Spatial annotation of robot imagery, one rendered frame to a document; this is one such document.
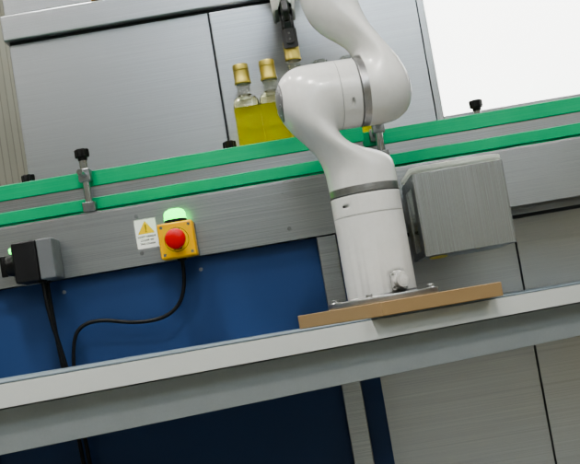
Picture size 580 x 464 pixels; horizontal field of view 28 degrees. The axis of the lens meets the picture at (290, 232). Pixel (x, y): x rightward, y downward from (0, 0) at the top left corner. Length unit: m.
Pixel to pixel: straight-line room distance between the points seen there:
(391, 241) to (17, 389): 0.69
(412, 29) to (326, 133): 0.79
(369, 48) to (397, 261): 0.37
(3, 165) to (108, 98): 9.70
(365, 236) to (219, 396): 0.39
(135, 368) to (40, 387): 0.14
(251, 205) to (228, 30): 0.51
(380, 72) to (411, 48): 0.69
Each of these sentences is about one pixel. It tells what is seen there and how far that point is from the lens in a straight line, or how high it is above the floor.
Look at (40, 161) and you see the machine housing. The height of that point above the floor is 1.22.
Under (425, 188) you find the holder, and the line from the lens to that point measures 2.16.
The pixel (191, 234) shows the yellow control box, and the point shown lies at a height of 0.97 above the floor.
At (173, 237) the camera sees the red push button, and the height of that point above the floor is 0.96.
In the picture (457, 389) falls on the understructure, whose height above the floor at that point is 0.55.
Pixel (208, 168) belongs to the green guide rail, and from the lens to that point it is 2.36.
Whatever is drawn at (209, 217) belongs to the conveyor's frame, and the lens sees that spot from 2.33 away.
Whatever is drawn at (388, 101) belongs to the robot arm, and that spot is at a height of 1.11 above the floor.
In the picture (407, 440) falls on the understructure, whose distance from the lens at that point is 2.64.
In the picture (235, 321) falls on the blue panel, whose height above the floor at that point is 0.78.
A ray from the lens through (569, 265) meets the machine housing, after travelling 2.68.
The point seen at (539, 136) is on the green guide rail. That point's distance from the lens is 2.50.
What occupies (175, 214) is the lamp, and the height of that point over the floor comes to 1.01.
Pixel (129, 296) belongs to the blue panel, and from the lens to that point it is 2.36.
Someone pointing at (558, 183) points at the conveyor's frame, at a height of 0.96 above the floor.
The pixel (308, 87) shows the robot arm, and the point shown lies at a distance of 1.95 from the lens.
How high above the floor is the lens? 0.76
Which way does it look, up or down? 4 degrees up
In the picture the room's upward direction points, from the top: 9 degrees counter-clockwise
